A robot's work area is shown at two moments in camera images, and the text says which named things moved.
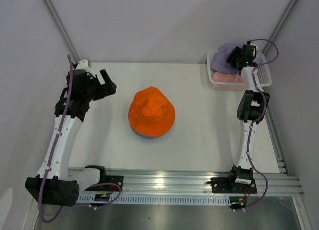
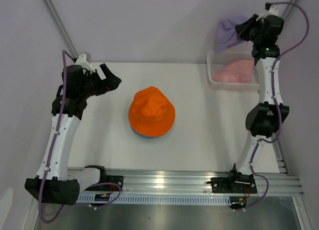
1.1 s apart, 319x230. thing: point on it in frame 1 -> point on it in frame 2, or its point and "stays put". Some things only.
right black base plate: x=232 y=184 stays put
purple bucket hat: x=218 y=62 -> x=227 y=35
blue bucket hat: x=144 y=136 stays put
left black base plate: x=110 y=178 stays put
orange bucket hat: x=151 y=113 stays put
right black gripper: x=236 y=52 -> x=242 y=28
